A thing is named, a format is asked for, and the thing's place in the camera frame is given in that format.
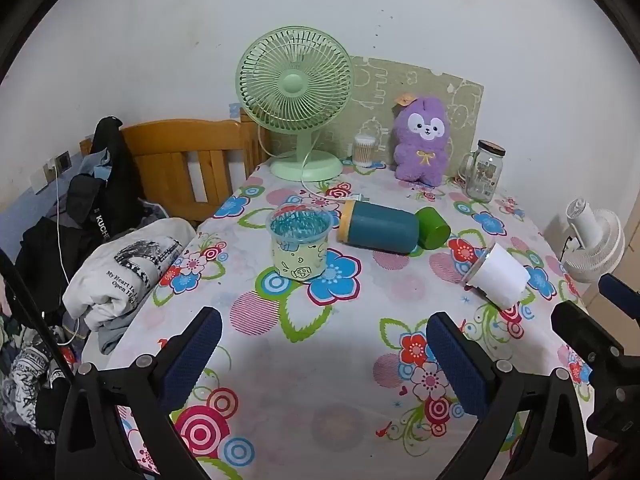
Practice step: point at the glass mug jar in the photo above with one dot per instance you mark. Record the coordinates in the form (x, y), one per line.
(482, 175)

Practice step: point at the green patterned board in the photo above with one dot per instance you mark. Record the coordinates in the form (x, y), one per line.
(380, 85)

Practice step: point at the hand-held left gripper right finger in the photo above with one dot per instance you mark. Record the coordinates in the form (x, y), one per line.
(457, 362)

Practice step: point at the black clothes pile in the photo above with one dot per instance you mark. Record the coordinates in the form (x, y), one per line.
(114, 160)

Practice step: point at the black and white patterned cloth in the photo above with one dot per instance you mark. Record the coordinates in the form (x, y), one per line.
(27, 375)

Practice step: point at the purple plush toy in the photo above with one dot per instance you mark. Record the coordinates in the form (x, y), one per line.
(422, 160)

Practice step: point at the cotton swab container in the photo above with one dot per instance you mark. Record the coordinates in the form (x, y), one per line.
(364, 152)

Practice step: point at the grey cloth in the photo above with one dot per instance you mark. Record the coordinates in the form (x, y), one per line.
(116, 332)

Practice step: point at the wall socket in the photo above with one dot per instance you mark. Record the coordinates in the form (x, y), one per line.
(62, 161)

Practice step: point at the black clothing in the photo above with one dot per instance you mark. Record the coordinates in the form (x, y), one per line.
(42, 255)

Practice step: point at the green cup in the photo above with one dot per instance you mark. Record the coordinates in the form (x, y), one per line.
(434, 227)

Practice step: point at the white printed shirt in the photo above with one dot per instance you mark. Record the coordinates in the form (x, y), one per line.
(117, 280)

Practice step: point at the floral tablecloth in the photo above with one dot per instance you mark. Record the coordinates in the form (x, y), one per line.
(310, 375)

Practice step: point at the green desk fan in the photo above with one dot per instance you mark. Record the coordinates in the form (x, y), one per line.
(292, 82)

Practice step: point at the clear printed plastic cup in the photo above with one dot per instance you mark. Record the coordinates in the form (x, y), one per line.
(299, 245)

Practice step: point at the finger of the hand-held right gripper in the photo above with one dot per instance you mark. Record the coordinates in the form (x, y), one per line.
(580, 322)
(620, 291)

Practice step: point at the teal bottle with yellow band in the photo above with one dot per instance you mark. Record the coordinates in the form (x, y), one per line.
(382, 227)

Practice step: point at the white fan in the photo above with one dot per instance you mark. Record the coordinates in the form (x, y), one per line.
(597, 245)

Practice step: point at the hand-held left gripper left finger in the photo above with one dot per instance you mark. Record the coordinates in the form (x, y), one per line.
(196, 350)

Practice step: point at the wooden bed headboard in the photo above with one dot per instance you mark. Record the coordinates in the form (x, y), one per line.
(165, 136)

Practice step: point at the person's right forearm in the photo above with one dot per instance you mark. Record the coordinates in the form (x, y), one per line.
(617, 460)

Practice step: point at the white cup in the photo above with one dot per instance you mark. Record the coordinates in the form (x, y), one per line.
(500, 275)

